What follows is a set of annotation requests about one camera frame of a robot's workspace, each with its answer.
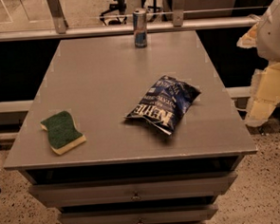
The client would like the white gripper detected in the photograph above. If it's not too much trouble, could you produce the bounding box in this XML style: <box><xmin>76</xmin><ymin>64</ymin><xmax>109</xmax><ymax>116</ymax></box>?
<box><xmin>236</xmin><ymin>0</ymin><xmax>280</xmax><ymax>127</ymax></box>

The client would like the Red Bull can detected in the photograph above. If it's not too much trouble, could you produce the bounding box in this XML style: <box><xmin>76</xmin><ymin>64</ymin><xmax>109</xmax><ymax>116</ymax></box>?
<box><xmin>133</xmin><ymin>9</ymin><xmax>147</xmax><ymax>48</ymax></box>

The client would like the grey drawer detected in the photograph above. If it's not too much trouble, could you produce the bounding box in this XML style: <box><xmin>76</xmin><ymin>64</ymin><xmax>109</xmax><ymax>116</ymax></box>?
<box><xmin>59</xmin><ymin>204</ymin><xmax>217</xmax><ymax>224</ymax></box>
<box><xmin>29</xmin><ymin>171</ymin><xmax>237</xmax><ymax>208</ymax></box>

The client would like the upper grey drawer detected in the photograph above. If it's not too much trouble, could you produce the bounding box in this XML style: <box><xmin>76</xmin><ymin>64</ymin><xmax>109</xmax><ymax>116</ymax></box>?
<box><xmin>29</xmin><ymin>171</ymin><xmax>237</xmax><ymax>208</ymax></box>

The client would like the green yellow sponge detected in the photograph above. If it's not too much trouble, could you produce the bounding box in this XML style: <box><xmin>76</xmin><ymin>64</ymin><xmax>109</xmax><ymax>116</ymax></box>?
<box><xmin>41</xmin><ymin>111</ymin><xmax>86</xmax><ymax>155</ymax></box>

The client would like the grey drawer cabinet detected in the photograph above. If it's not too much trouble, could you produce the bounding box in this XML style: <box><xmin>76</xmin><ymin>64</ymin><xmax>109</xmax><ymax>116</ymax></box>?
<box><xmin>5</xmin><ymin>32</ymin><xmax>256</xmax><ymax>224</ymax></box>

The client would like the metal railing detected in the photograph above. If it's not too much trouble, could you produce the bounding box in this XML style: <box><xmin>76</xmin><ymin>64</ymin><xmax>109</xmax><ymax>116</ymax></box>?
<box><xmin>0</xmin><ymin>0</ymin><xmax>261</xmax><ymax>42</ymax></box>

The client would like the black office chair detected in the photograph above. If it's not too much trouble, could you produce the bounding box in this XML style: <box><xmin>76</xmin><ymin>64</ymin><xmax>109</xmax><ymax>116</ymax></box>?
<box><xmin>99</xmin><ymin>0</ymin><xmax>127</xmax><ymax>26</ymax></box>

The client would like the blue Kettle chip bag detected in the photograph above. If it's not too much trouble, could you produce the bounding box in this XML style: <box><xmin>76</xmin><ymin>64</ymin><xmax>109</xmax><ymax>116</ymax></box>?
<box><xmin>126</xmin><ymin>75</ymin><xmax>200</xmax><ymax>135</ymax></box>

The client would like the lower grey drawer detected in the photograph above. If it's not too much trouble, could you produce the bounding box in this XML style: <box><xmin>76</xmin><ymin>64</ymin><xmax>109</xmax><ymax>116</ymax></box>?
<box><xmin>59</xmin><ymin>204</ymin><xmax>217</xmax><ymax>224</ymax></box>

